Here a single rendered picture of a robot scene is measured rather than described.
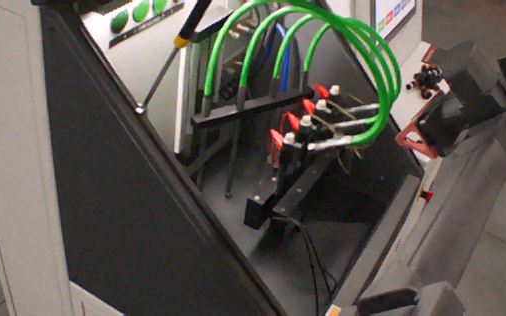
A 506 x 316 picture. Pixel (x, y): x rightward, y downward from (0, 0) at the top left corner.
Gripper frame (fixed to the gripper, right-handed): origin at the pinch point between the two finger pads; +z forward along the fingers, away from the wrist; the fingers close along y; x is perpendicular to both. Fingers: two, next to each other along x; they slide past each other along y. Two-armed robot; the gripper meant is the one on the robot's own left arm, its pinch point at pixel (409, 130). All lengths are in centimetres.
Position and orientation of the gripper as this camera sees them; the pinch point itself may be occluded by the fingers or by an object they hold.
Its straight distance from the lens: 94.0
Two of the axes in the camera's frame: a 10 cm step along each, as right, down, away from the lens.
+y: -6.4, 5.9, -4.8
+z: -5.0, 1.5, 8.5
